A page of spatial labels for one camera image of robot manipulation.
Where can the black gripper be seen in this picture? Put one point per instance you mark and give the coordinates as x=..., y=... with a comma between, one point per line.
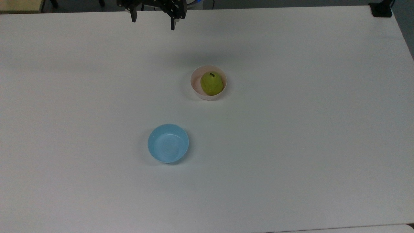
x=152, y=3

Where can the green pear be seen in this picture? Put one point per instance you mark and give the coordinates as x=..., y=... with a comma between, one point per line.
x=212, y=84

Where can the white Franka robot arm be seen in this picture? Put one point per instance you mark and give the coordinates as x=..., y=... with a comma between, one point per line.
x=194, y=1

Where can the pink plastic bowl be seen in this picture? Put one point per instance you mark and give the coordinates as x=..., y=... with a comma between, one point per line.
x=195, y=88

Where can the blue plastic bowl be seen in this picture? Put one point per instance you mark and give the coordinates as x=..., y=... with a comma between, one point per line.
x=168, y=144

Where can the black furniture leg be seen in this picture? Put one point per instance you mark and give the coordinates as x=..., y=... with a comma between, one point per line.
x=54, y=3
x=102, y=2

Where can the light wooden furniture piece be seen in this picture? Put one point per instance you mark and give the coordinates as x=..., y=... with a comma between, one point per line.
x=19, y=5

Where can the black table clamp mount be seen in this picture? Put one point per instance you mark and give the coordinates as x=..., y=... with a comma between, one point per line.
x=381, y=9

